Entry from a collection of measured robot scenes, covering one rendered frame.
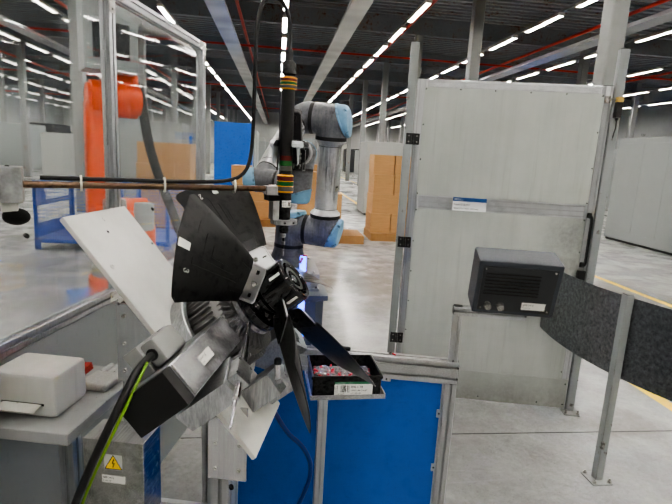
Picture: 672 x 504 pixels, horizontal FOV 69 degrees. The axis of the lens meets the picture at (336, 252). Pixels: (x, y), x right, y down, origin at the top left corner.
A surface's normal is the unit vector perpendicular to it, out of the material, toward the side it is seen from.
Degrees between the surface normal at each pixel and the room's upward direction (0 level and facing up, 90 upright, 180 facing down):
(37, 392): 90
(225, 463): 90
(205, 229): 75
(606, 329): 90
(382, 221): 90
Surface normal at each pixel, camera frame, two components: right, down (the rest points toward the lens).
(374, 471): -0.11, 0.18
